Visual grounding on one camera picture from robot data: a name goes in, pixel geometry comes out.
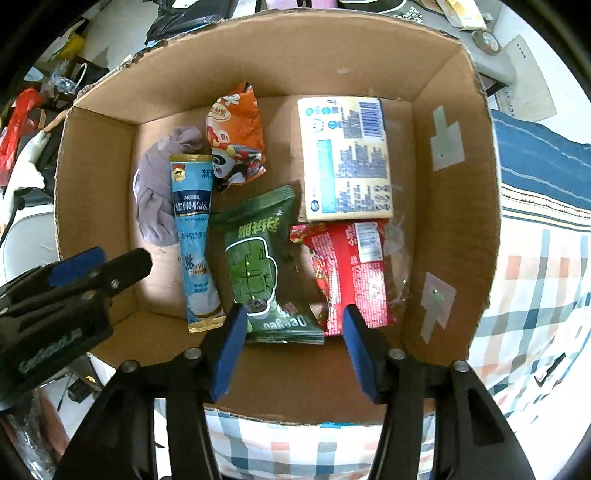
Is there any brown cardboard box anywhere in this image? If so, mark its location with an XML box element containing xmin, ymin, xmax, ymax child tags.
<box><xmin>54</xmin><ymin>10</ymin><xmax>500</xmax><ymax>424</ymax></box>

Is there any black plastic bag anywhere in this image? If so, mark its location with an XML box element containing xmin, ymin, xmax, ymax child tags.
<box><xmin>144</xmin><ymin>0</ymin><xmax>238</xmax><ymax>46</ymax></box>

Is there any purple grey cloth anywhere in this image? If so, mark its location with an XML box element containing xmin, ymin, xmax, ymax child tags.
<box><xmin>132</xmin><ymin>126</ymin><xmax>204</xmax><ymax>247</ymax></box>

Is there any orange snack bag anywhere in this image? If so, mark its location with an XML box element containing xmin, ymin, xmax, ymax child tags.
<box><xmin>205</xmin><ymin>82</ymin><xmax>266</xmax><ymax>192</ymax></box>

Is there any green snack bag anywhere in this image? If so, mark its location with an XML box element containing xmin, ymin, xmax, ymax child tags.
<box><xmin>213</xmin><ymin>185</ymin><xmax>325</xmax><ymax>345</ymax></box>

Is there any yellow food package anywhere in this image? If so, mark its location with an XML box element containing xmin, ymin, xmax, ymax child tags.
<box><xmin>437</xmin><ymin>0</ymin><xmax>487</xmax><ymax>31</ymax></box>

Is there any grey seat cushion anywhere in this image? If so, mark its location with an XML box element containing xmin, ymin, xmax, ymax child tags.
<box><xmin>414</xmin><ymin>1</ymin><xmax>516</xmax><ymax>86</ymax></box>

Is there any yellow tissue pack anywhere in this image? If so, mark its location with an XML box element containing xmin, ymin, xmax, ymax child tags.
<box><xmin>297</xmin><ymin>96</ymin><xmax>394</xmax><ymax>222</ymax></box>

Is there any red plastic bag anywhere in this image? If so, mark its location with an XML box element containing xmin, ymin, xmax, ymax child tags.
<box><xmin>1</xmin><ymin>87</ymin><xmax>44</xmax><ymax>188</ymax></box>

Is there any tape roll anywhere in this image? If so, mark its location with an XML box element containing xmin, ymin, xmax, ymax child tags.
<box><xmin>472</xmin><ymin>30</ymin><xmax>502</xmax><ymax>56</ymax></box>

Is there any red snack bag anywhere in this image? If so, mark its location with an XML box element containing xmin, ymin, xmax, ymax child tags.
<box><xmin>290</xmin><ymin>220</ymin><xmax>392</xmax><ymax>336</ymax></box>

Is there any beige paper board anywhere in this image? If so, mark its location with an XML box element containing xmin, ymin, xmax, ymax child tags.
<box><xmin>495</xmin><ymin>35</ymin><xmax>557</xmax><ymax>122</ymax></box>

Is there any blue Nestle milk powder sachet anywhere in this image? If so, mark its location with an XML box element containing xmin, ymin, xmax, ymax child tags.
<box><xmin>169</xmin><ymin>154</ymin><xmax>225</xmax><ymax>333</ymax></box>

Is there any plaid checkered quilt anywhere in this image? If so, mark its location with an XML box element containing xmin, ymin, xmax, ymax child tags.
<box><xmin>205</xmin><ymin>111</ymin><xmax>590</xmax><ymax>479</ymax></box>

